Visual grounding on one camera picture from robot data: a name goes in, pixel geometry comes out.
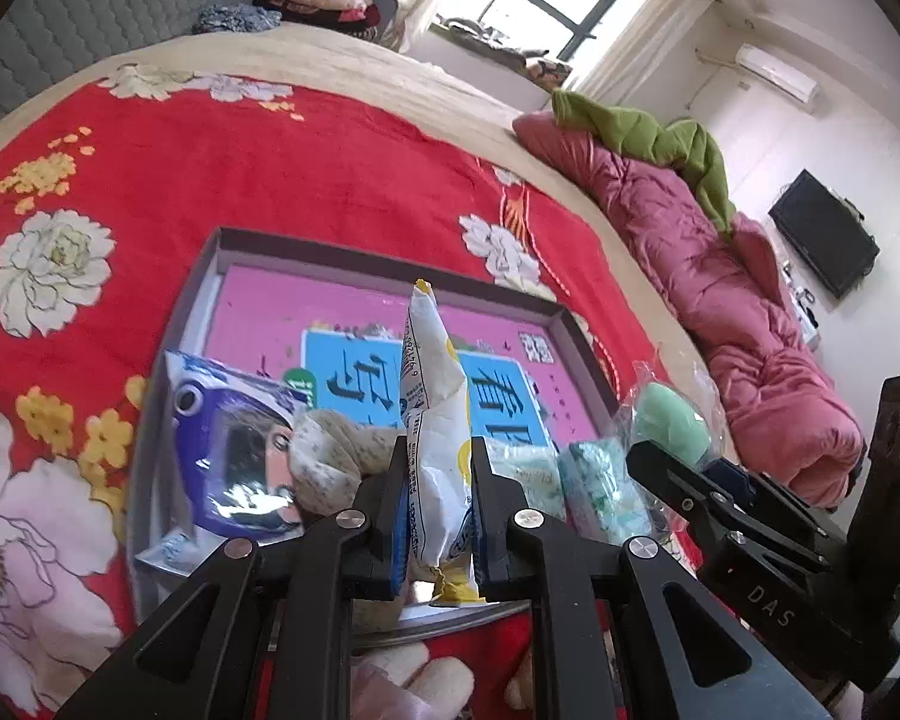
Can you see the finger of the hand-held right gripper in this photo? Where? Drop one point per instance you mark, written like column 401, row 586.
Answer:
column 675, row 476
column 727, row 476

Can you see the cream floral cloth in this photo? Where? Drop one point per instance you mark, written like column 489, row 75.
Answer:
column 330, row 450

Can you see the cream plush toy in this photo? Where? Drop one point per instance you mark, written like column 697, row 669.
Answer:
column 412, row 679

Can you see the black television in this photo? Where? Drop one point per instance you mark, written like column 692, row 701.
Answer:
column 825, row 232

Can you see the grey shallow box tray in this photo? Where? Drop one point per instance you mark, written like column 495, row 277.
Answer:
column 184, row 315

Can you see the patterned cushion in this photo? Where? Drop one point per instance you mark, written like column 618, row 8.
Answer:
column 549, row 73

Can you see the pink picture book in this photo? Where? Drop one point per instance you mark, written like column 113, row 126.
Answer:
column 270, row 307

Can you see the grey quilted headboard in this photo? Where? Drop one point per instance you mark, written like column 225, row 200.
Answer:
column 82, row 15

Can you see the green blanket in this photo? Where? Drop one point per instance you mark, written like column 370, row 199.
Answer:
column 645, row 131

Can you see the red floral blanket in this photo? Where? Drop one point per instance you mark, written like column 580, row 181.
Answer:
column 270, row 157

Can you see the pink quilt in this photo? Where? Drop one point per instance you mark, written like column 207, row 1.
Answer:
column 720, row 300

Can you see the purple snack packet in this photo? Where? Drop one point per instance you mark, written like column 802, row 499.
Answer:
column 225, row 450

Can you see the green patterned tissue pack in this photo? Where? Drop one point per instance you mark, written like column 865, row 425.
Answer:
column 600, row 487
column 529, row 476

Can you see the white television stand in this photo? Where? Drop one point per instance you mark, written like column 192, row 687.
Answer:
column 802, row 307

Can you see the green sponge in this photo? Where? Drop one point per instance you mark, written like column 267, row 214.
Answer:
column 667, row 420

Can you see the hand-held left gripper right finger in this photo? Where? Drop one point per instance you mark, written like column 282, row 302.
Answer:
column 478, row 540

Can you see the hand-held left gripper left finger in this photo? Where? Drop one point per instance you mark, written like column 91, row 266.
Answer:
column 399, row 540

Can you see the white air conditioner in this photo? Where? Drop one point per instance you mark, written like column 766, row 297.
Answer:
column 776, row 71

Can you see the dark red folded cloth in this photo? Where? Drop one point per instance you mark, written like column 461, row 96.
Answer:
column 352, row 19

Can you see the blue patterned cloth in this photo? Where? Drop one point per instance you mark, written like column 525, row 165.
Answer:
column 236, row 19

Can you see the white yellow snack packet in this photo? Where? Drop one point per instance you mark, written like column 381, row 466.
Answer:
column 435, row 405

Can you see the clothes on windowsill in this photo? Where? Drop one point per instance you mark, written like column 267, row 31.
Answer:
column 487, row 37

